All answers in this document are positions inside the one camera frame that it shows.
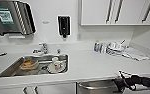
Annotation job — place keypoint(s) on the small wall label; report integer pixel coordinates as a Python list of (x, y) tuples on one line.
[(46, 22)]

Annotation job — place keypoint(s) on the white wall outlet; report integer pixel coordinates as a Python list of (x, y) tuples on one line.
[(79, 36)]

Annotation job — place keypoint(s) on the stainless steel dishwasher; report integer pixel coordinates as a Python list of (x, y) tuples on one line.
[(96, 87)]

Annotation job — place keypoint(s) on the stainless steel sink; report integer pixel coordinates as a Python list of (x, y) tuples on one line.
[(11, 70)]

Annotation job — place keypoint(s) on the chrome sink faucet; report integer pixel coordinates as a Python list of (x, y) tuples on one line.
[(42, 49)]

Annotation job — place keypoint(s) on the steel paper towel dispenser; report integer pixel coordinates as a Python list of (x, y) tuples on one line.
[(7, 16)]

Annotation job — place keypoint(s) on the small chrome sink pump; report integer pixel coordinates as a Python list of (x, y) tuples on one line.
[(58, 50)]

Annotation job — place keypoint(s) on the black wall soap dispenser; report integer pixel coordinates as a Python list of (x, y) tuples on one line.
[(63, 26)]

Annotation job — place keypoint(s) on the white folded cloth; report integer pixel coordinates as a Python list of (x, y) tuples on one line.
[(136, 55)]

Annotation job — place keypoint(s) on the orange brown bowl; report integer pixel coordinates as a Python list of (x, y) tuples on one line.
[(27, 64)]

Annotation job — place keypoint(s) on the white cup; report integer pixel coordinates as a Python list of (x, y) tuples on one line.
[(56, 65)]

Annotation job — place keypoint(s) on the small dish soap bottle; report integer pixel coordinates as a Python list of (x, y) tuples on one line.
[(97, 47)]

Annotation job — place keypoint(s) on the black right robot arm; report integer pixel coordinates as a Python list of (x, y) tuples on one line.
[(146, 81)]

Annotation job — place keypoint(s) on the white wall cabinet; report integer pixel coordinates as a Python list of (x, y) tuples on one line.
[(124, 11)]

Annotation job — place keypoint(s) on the white base cabinet two doors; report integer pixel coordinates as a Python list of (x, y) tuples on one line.
[(51, 89)]

